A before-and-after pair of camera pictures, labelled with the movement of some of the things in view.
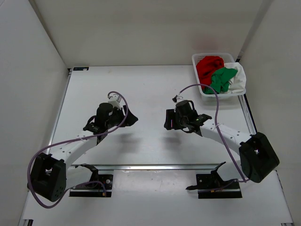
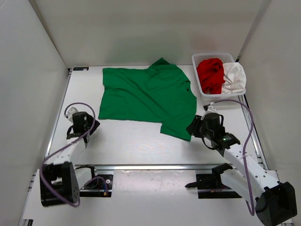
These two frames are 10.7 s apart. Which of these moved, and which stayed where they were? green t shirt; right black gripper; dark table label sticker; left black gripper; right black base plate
Moved: left black gripper; right black gripper; green t shirt
Stayed: right black base plate; dark table label sticker
